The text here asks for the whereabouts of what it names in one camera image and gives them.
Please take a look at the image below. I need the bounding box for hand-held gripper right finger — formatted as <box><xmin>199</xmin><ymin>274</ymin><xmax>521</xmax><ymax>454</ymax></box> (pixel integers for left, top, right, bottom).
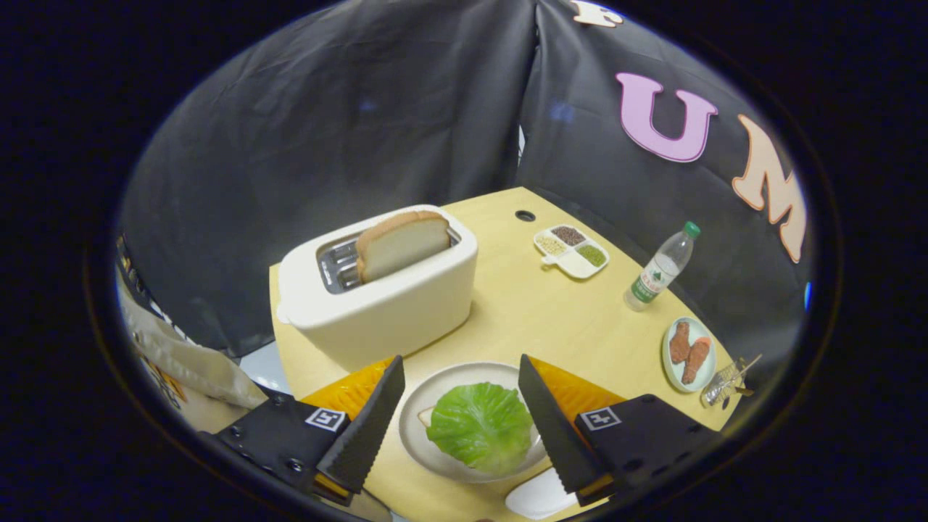
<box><xmin>518</xmin><ymin>354</ymin><xmax>726</xmax><ymax>507</ymax></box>

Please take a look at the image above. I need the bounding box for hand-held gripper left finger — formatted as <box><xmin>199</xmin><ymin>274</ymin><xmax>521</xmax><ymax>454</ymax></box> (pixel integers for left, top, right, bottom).
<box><xmin>210</xmin><ymin>355</ymin><xmax>407</xmax><ymax>507</ymax></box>

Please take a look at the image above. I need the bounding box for green lettuce leaf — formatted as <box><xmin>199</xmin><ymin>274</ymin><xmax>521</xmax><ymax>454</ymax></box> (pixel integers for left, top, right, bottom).
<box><xmin>426</xmin><ymin>382</ymin><xmax>535</xmax><ymax>476</ymax></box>

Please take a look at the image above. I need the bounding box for plain toast bread slice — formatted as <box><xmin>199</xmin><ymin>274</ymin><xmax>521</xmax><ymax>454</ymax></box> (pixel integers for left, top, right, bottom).
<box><xmin>355</xmin><ymin>211</ymin><xmax>452</xmax><ymax>284</ymax></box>

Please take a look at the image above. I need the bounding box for white square plate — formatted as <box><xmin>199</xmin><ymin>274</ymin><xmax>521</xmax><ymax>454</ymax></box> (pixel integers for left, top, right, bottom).
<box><xmin>505</xmin><ymin>468</ymin><xmax>581</xmax><ymax>520</ymax></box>

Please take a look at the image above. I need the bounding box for round beige plate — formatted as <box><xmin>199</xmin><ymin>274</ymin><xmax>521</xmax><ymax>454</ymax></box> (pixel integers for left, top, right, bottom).
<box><xmin>398</xmin><ymin>362</ymin><xmax>550</xmax><ymax>484</ymax></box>

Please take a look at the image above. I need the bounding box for white toaster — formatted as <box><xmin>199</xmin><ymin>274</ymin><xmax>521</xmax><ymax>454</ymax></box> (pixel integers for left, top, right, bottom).
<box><xmin>276</xmin><ymin>204</ymin><xmax>479</xmax><ymax>372</ymax></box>

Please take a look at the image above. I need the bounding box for pale green oval plate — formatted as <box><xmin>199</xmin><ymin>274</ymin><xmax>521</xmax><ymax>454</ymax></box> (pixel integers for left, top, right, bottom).
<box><xmin>661</xmin><ymin>317</ymin><xmax>717</xmax><ymax>393</ymax></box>

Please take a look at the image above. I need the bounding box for white divided condiment dish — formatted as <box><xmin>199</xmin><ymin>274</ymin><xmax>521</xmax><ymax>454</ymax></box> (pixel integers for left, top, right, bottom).
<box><xmin>534</xmin><ymin>225</ymin><xmax>610</xmax><ymax>280</ymax></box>

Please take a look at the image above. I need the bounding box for clear plastic water bottle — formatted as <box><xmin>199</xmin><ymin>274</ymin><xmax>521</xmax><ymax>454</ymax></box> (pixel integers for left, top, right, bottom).
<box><xmin>624</xmin><ymin>221</ymin><xmax>702</xmax><ymax>312</ymax></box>

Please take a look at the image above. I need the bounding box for cream printed bag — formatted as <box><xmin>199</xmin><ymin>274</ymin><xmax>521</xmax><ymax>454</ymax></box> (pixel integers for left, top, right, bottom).
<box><xmin>116</xmin><ymin>236</ymin><xmax>269</xmax><ymax>436</ymax></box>

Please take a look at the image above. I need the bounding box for black backdrop cloth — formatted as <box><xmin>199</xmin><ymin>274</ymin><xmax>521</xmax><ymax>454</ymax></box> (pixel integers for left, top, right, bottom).
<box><xmin>120</xmin><ymin>0</ymin><xmax>813</xmax><ymax>363</ymax></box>

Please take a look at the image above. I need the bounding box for wire mesh utensil holder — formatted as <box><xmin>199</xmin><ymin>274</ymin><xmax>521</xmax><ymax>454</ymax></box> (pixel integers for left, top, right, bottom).
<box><xmin>700</xmin><ymin>360</ymin><xmax>747</xmax><ymax>408</ymax></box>

